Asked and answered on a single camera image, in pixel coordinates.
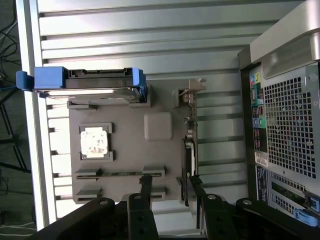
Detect white floor cable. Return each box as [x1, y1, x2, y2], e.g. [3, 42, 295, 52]
[0, 220, 39, 237]

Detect open black PC case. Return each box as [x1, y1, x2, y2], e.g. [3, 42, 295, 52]
[236, 0, 320, 227]

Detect green RAM stick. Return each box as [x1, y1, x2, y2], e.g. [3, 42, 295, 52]
[76, 171, 162, 177]

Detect hard disk in blue caddy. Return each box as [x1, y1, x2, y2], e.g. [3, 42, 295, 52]
[16, 66, 148, 104]

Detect black stand legs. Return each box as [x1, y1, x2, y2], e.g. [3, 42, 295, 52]
[0, 87, 32, 174]

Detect grey parts rack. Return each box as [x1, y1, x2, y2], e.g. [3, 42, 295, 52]
[66, 82, 201, 206]

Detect silver CPU chip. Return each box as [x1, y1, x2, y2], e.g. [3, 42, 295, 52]
[79, 126, 111, 159]

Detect black floor cable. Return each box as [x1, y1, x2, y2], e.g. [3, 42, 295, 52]
[0, 21, 20, 66]

